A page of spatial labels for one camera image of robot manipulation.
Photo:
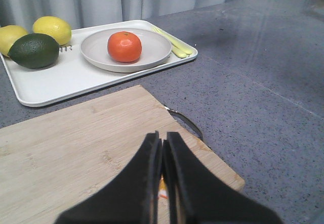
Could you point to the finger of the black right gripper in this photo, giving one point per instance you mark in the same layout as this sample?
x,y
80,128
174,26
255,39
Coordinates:
x,y
131,197
197,196

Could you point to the beige round plate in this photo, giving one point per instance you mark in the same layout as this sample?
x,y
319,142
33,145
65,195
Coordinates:
x,y
155,50

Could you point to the orange mandarin fruit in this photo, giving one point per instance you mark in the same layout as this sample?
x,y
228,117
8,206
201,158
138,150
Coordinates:
x,y
124,47

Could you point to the white bear-print tray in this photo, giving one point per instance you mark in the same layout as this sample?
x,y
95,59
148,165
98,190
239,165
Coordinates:
x,y
72,75

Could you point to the wooden cutting board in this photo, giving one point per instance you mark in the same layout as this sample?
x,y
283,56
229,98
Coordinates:
x,y
52,162

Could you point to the yellow plastic fork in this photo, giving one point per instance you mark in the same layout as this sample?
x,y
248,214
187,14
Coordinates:
x,y
175,49

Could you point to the yellow plastic spoon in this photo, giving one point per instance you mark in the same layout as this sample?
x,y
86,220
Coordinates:
x,y
184,48

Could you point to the green lime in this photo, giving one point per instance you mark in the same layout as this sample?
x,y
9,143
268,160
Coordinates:
x,y
34,51

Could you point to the yellow lemon right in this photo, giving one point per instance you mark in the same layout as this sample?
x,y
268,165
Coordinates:
x,y
55,27

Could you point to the yellow lemon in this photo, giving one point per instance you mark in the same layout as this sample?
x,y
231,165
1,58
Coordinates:
x,y
9,34
55,27

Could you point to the yellow lemon left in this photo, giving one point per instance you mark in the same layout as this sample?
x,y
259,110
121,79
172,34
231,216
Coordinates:
x,y
9,34

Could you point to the metal cutting board handle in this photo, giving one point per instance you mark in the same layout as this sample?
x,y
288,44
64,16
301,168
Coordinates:
x,y
187,121

